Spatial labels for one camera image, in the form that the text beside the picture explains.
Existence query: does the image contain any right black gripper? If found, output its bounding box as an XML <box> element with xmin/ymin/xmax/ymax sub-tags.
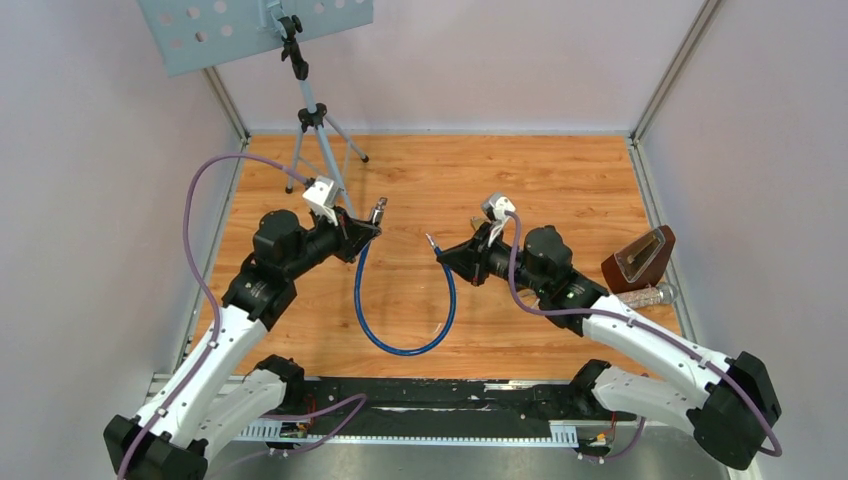
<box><xmin>436</xmin><ymin>224</ymin><xmax>547</xmax><ymax>296</ymax></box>

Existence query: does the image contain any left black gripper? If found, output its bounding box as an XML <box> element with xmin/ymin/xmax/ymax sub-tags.
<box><xmin>283</xmin><ymin>204</ymin><xmax>379</xmax><ymax>281</ymax></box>

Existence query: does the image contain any brass padlock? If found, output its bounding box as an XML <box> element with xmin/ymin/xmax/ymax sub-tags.
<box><xmin>469</xmin><ymin>217</ymin><xmax>489</xmax><ymax>231</ymax></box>

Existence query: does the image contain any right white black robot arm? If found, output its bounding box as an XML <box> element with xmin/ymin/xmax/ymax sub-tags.
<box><xmin>436</xmin><ymin>222</ymin><xmax>782</xmax><ymax>470</ymax></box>

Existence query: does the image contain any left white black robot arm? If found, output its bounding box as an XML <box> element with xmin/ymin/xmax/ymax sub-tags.
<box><xmin>104</xmin><ymin>204</ymin><xmax>385</xmax><ymax>479</ymax></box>

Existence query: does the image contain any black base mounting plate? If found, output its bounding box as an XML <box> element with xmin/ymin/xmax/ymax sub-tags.
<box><xmin>273</xmin><ymin>377</ymin><xmax>633</xmax><ymax>439</ymax></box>

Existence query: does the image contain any brown wooden metronome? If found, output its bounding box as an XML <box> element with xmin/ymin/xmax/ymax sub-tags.
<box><xmin>601</xmin><ymin>225</ymin><xmax>676</xmax><ymax>294</ymax></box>

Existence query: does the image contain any blue music stand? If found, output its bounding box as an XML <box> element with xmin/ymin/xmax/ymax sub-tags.
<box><xmin>137</xmin><ymin>0</ymin><xmax>374</xmax><ymax>213</ymax></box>

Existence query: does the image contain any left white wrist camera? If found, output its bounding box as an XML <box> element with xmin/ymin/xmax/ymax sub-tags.
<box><xmin>302</xmin><ymin>176</ymin><xmax>340</xmax><ymax>227</ymax></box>

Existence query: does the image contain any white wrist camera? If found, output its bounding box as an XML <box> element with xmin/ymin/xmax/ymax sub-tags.
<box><xmin>481</xmin><ymin>192</ymin><xmax>516</xmax><ymax>247</ymax></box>
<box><xmin>302</xmin><ymin>176</ymin><xmax>340</xmax><ymax>227</ymax></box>

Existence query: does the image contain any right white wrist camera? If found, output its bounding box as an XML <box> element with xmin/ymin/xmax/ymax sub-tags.
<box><xmin>481</xmin><ymin>192</ymin><xmax>516</xmax><ymax>247</ymax></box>

